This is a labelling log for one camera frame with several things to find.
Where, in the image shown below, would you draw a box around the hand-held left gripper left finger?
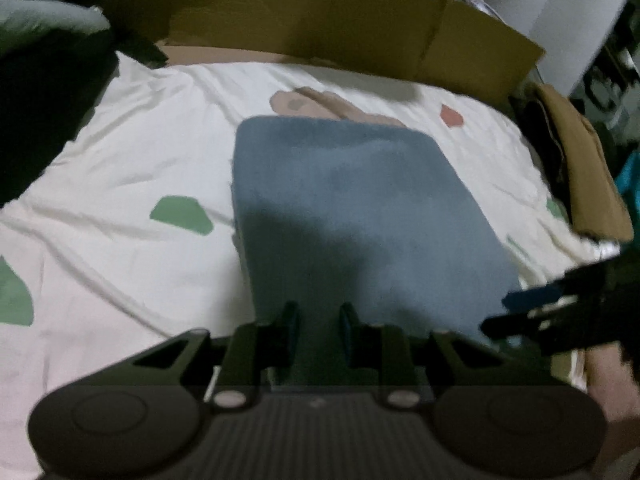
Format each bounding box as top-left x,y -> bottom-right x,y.
107,301 -> 301,406

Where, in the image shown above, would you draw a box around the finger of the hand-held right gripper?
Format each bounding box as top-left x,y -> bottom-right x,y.
480,310 -> 556,342
501,282 -> 576,313

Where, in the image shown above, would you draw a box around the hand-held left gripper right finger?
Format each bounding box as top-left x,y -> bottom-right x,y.
339,302 -> 521,407

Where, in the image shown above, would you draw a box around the blue jeans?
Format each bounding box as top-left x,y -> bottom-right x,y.
230,115 -> 523,391

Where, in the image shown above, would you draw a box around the person's right forearm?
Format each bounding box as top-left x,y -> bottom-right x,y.
582,345 -> 640,476

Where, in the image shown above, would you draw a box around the brown folded garment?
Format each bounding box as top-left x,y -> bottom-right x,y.
535,84 -> 635,243

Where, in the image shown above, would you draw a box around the bear printed blanket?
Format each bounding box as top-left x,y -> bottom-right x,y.
0,50 -> 616,480

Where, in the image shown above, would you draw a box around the cardboard box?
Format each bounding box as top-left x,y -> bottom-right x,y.
75,0 -> 546,106

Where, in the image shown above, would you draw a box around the black cloth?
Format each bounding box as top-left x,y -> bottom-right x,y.
0,30 -> 168,206

